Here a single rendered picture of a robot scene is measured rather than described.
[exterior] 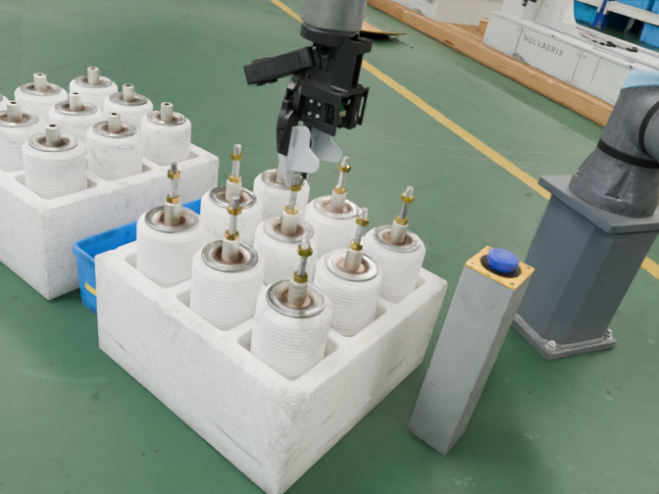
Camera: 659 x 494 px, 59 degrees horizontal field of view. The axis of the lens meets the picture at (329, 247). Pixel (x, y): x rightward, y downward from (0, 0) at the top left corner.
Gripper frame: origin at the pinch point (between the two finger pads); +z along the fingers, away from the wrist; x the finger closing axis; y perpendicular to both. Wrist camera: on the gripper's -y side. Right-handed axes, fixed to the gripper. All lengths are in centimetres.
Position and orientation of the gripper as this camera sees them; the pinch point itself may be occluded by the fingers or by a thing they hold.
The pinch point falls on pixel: (293, 172)
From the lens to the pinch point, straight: 81.9
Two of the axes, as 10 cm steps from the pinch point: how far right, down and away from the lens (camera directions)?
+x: 5.3, -3.6, 7.6
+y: 8.3, 4.0, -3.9
